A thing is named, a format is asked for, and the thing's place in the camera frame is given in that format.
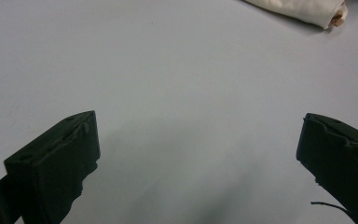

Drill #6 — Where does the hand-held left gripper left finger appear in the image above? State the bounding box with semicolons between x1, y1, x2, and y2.
3;109;102;224

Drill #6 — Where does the light blue mat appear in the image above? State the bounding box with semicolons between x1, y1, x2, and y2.
0;0;358;224

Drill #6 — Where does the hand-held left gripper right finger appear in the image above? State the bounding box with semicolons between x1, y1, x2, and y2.
296;112;358;224

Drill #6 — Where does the cream baby bodysuit brown trim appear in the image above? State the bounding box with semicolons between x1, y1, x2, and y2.
242;0;350;30

